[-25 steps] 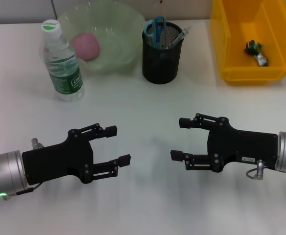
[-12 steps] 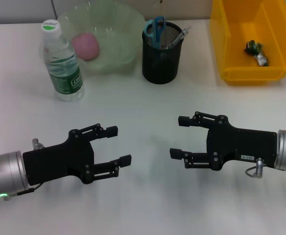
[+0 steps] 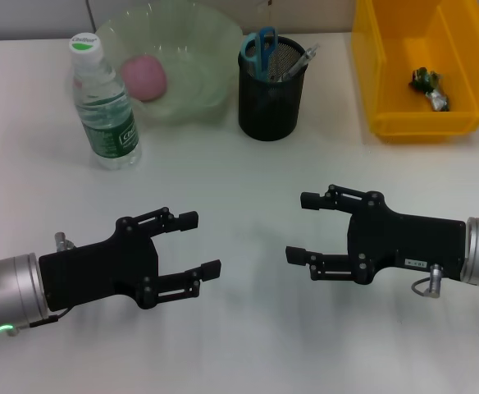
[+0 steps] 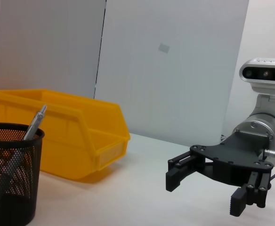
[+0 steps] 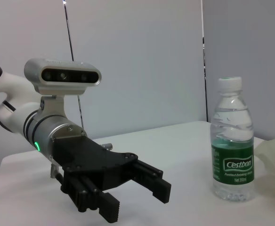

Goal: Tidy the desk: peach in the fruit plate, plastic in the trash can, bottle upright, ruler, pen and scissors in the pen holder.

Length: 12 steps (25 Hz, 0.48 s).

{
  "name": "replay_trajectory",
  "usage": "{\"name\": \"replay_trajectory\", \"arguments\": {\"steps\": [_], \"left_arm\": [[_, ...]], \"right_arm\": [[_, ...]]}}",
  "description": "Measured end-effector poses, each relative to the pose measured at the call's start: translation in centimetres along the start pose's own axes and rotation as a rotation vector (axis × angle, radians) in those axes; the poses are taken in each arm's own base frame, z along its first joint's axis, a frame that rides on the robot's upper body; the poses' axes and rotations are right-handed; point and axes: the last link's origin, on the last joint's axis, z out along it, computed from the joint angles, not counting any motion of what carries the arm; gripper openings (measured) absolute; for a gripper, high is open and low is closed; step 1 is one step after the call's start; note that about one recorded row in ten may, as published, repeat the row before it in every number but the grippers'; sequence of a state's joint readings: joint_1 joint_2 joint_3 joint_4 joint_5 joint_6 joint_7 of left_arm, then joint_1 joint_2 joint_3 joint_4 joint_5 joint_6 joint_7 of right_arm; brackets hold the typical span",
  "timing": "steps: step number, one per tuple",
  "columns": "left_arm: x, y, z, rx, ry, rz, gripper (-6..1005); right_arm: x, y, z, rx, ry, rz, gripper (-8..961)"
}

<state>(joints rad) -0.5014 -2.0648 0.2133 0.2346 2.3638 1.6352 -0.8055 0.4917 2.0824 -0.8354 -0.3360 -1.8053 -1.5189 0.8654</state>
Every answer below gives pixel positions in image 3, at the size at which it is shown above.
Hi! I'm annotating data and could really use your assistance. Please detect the translucent green fruit bowl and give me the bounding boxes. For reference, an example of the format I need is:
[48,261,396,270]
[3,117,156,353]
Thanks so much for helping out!
[95,2,244,124]

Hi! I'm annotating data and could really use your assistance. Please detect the pink peach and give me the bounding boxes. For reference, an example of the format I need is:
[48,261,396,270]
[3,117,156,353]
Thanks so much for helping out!
[119,55,169,103]

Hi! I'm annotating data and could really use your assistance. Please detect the transparent plastic ruler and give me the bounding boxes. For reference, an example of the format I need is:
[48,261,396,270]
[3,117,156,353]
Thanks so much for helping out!
[258,0,276,79]

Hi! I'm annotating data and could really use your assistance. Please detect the green plastic wrapper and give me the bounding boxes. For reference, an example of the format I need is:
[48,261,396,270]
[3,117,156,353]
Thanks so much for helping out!
[407,67,450,112]

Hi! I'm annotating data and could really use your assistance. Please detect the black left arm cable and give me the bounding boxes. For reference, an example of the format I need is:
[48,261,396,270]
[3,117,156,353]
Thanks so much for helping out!
[29,305,71,329]

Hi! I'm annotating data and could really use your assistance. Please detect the right wrist plug with cable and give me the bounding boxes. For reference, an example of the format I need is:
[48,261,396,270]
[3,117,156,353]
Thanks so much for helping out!
[411,263,446,298]

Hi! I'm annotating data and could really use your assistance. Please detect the black mesh pen holder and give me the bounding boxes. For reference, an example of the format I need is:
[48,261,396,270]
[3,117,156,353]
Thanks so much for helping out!
[238,35,309,142]

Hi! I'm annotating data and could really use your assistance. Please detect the blue capped scissors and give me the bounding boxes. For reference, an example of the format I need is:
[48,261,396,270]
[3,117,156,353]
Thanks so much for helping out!
[243,26,280,83]

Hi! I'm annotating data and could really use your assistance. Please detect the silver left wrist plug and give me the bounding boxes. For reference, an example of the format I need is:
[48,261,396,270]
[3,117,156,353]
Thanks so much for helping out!
[53,231,77,251]

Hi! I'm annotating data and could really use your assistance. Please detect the grey clear pen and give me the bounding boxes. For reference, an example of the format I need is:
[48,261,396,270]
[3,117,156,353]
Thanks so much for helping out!
[269,44,322,83]

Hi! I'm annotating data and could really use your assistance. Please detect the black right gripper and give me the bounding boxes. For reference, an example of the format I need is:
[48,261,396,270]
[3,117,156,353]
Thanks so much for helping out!
[285,184,469,286]

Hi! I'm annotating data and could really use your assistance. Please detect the clear green-label water bottle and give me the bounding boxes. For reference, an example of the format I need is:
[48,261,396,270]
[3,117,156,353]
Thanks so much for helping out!
[67,33,143,172]

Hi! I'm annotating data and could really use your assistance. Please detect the yellow plastic bin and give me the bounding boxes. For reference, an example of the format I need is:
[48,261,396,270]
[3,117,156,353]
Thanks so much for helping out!
[350,0,479,144]

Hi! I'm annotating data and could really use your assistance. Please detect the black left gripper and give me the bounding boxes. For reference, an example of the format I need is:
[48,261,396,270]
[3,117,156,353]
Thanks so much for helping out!
[37,207,224,313]

